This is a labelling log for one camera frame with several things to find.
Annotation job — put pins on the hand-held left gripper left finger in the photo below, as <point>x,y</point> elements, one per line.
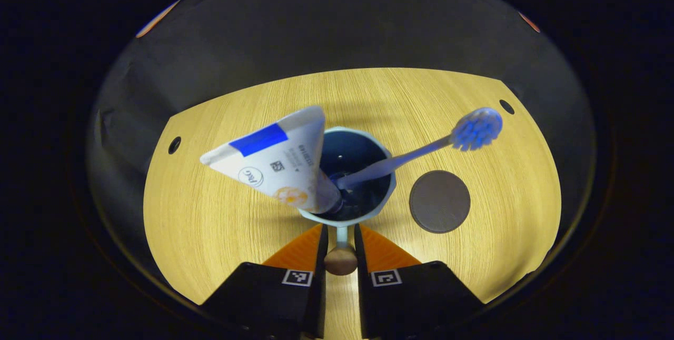
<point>321,282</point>

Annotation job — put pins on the dark round coaster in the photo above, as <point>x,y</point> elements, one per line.
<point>439,201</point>

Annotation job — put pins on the white toothbrush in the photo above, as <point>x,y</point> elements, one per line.
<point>474,129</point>

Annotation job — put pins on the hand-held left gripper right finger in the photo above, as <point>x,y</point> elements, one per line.
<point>363,282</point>

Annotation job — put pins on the light wooden desktop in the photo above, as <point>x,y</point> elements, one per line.
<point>221,224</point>

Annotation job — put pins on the white toothpaste tube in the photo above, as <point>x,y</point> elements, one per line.
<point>274,161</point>

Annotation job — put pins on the black backdrop cloth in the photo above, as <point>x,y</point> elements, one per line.
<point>316,24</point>

